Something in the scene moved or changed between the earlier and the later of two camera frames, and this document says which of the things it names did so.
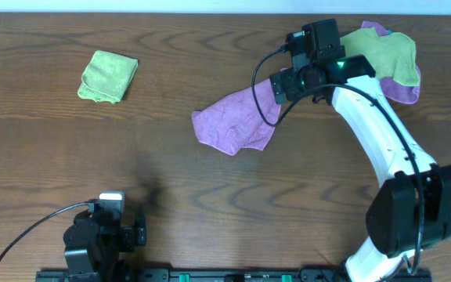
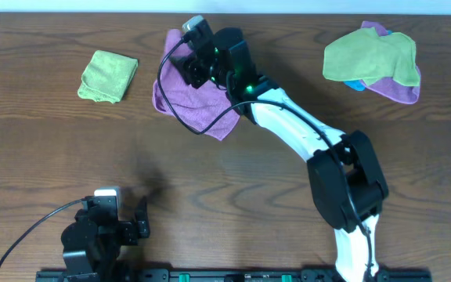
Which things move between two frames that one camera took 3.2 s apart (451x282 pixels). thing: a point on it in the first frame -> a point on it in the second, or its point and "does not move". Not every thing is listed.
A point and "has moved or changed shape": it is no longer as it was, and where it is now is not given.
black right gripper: (291, 91) -> (188, 64)
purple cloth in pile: (407, 94) does not move
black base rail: (218, 276) does not move
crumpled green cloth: (391, 56) does not move
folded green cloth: (106, 76) does not move
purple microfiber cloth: (234, 123) has moved or changed shape
